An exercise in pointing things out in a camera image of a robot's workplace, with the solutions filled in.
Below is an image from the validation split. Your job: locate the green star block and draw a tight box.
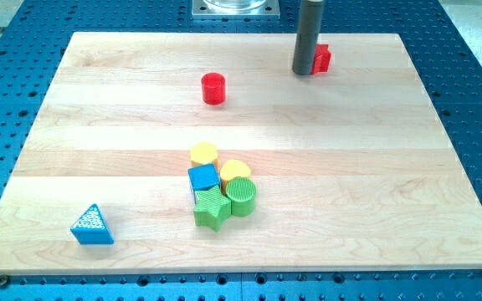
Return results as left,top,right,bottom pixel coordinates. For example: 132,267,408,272
193,186,232,232

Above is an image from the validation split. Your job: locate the red star block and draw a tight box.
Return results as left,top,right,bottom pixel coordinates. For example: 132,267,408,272
310,43,331,74

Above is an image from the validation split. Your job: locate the yellow heart block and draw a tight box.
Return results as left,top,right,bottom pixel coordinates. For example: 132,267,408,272
219,159,252,190

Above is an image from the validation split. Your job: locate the yellow hexagon block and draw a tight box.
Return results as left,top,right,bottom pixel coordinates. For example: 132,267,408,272
189,142,218,167

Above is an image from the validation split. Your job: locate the green cylinder block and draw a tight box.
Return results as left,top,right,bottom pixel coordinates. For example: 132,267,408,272
226,177,257,217

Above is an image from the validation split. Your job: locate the blue cube block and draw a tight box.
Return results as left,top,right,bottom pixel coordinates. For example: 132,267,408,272
187,163,221,204

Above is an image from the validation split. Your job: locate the red cylinder block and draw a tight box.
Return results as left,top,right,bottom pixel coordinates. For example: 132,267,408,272
201,73,226,105

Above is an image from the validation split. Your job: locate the light wooden board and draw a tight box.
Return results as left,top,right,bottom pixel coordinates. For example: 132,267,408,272
0,33,482,275

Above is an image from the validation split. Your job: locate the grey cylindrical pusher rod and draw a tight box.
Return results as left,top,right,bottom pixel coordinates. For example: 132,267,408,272
292,0,326,75

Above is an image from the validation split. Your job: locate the blue triangle block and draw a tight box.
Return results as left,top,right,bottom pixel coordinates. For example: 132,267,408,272
69,204,114,245

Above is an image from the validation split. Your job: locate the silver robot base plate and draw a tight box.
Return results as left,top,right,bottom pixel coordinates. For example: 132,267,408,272
191,0,280,19

